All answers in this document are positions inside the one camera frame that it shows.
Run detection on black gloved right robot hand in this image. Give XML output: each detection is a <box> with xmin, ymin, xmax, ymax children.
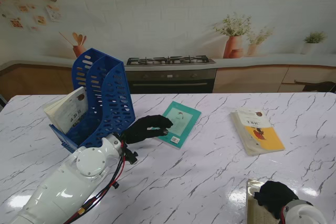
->
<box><xmin>253</xmin><ymin>180</ymin><xmax>300</xmax><ymax>221</ymax></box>

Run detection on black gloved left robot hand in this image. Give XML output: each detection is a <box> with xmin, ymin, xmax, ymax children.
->
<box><xmin>121</xmin><ymin>114</ymin><xmax>174</xmax><ymax>146</ymax></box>

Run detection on tan kraft cover book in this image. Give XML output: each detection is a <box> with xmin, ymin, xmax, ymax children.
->
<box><xmin>246</xmin><ymin>178</ymin><xmax>279</xmax><ymax>224</ymax></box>

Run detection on teal cover book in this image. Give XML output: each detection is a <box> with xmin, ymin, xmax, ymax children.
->
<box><xmin>153</xmin><ymin>100</ymin><xmax>202</xmax><ymax>150</ymax></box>

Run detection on white and blue cover book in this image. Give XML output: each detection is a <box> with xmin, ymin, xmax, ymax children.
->
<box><xmin>41</xmin><ymin>86</ymin><xmax>90</xmax><ymax>135</ymax></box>

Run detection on blue perforated plastic file rack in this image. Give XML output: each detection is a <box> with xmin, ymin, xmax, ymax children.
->
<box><xmin>49</xmin><ymin>47</ymin><xmax>137</xmax><ymax>154</ymax></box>

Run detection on yellow and white cover book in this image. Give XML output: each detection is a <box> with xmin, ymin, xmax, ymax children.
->
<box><xmin>230</xmin><ymin>107</ymin><xmax>286</xmax><ymax>156</ymax></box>

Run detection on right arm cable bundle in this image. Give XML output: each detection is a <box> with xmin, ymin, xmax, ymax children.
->
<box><xmin>278</xmin><ymin>205</ymin><xmax>288</xmax><ymax>224</ymax></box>

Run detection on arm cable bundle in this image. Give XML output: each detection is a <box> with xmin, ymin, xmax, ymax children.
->
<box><xmin>62</xmin><ymin>140</ymin><xmax>127</xmax><ymax>224</ymax></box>
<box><xmin>278</xmin><ymin>205</ymin><xmax>288</xmax><ymax>224</ymax></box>

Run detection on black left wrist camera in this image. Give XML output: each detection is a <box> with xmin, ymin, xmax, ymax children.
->
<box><xmin>123</xmin><ymin>147</ymin><xmax>139</xmax><ymax>166</ymax></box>

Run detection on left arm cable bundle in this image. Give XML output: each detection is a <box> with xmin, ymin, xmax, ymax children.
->
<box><xmin>62</xmin><ymin>140</ymin><xmax>127</xmax><ymax>224</ymax></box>

